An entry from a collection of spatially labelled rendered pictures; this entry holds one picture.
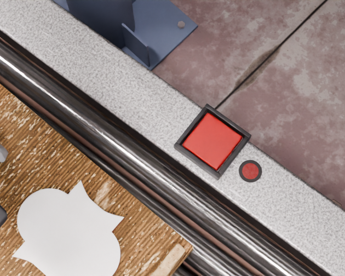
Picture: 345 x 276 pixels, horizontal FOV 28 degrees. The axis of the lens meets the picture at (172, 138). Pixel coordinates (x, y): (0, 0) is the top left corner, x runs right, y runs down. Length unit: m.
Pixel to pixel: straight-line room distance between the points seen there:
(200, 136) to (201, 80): 1.03
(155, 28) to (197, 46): 0.13
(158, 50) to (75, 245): 1.16
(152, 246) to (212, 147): 0.16
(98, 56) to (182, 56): 1.01
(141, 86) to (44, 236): 0.25
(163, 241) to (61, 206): 0.14
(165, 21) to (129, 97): 1.07
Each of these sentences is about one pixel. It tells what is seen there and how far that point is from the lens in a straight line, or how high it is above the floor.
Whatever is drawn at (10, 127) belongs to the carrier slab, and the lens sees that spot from 0.96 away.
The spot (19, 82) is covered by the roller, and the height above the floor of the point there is 0.91.
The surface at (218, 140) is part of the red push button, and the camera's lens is 0.94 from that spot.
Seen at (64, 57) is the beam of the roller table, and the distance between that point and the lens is 1.01.
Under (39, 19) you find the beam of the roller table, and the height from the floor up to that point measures 0.92.
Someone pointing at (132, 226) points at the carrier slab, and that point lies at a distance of 0.90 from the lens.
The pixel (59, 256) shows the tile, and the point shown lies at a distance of 0.90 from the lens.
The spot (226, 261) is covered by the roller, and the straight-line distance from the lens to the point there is 0.92.
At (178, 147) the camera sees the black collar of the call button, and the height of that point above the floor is 0.93.
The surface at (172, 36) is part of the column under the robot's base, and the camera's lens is 2.00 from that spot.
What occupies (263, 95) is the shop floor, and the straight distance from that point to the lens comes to 1.96.
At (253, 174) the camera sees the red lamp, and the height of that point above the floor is 0.92.
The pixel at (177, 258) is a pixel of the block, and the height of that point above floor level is 0.96.
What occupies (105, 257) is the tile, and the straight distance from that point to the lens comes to 0.89.
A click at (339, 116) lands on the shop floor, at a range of 1.98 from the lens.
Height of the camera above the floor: 1.83
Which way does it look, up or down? 73 degrees down
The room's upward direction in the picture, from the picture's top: 2 degrees counter-clockwise
